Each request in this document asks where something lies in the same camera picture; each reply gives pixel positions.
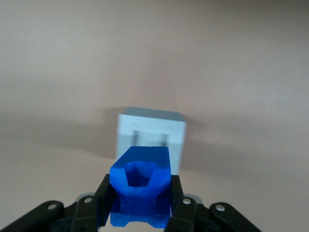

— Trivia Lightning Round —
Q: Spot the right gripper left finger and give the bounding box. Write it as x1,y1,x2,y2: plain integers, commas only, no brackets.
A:
0,173,117,232

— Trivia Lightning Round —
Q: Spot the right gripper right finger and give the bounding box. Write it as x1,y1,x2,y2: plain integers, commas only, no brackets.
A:
166,175,264,232

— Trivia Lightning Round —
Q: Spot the blue plastic part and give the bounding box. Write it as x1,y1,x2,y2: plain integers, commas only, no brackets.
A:
109,145,173,229

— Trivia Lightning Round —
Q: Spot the gray cube base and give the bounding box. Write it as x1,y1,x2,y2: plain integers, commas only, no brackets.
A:
115,106,189,176

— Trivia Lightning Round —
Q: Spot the brown table cover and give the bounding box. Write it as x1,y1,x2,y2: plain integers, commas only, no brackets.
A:
0,0,309,232

